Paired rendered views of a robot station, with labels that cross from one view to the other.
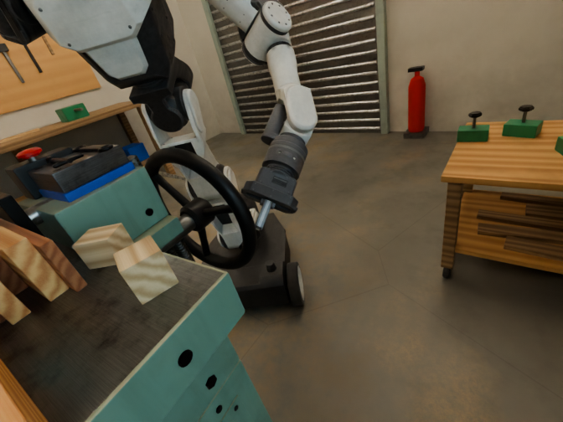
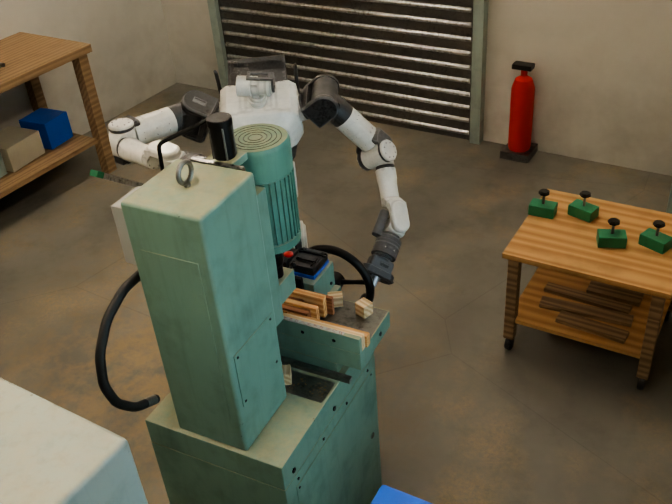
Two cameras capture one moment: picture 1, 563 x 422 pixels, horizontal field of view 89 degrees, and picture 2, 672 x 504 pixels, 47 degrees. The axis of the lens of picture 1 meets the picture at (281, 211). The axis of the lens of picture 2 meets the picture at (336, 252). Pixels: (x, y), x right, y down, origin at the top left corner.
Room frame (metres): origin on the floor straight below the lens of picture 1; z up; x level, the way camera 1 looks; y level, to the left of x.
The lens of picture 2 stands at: (-1.54, 0.52, 2.36)
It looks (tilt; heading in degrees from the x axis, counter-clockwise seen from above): 34 degrees down; 350
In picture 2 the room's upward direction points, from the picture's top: 5 degrees counter-clockwise
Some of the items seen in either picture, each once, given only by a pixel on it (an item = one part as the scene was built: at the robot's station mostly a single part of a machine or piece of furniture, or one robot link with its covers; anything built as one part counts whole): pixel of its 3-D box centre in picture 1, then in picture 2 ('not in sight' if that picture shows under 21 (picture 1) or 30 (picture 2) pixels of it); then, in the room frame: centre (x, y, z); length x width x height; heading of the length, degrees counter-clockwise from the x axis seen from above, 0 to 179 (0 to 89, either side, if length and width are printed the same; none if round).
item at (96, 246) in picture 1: (105, 245); (335, 299); (0.30, 0.21, 0.92); 0.04 x 0.03 x 0.04; 81
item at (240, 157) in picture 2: not in sight; (223, 150); (0.16, 0.47, 1.54); 0.08 x 0.08 x 0.17; 51
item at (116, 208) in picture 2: not in sight; (141, 226); (0.10, 0.69, 1.40); 0.10 x 0.06 x 0.16; 141
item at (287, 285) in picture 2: not in sight; (272, 291); (0.25, 0.40, 1.03); 0.14 x 0.07 x 0.09; 141
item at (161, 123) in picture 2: not in sight; (142, 132); (0.84, 0.70, 1.31); 0.22 x 0.12 x 0.13; 118
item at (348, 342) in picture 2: not in sight; (267, 320); (0.25, 0.42, 0.93); 0.60 x 0.02 x 0.06; 51
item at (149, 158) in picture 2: not in sight; (163, 158); (0.60, 0.63, 1.33); 0.13 x 0.07 x 0.09; 40
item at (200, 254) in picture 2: not in sight; (213, 311); (0.04, 0.57, 1.16); 0.22 x 0.22 x 0.72; 51
